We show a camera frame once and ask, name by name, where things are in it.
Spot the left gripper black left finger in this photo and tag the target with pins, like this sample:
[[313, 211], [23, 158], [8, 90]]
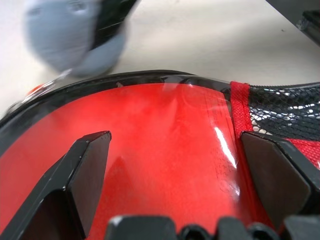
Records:
[[62, 192]]

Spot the red table tennis paddle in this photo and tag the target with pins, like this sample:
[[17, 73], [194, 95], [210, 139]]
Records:
[[150, 140]]

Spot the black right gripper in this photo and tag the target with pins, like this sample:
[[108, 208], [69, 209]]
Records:
[[112, 22]]

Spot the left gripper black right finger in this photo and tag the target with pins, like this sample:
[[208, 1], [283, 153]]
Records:
[[282, 175]]

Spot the black mesh paddle case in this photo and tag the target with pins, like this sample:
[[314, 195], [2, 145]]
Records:
[[280, 110]]

